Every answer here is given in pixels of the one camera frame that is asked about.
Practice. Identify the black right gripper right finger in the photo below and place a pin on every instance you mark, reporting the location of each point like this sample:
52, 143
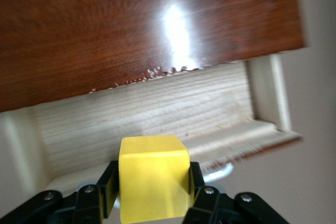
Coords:
215, 208

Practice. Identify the dark brown wooden cabinet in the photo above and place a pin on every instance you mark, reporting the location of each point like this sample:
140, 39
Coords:
105, 37

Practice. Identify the yellow cube block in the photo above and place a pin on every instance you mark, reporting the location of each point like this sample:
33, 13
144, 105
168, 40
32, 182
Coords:
155, 176

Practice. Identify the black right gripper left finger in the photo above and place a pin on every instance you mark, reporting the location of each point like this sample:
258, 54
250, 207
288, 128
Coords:
86, 203

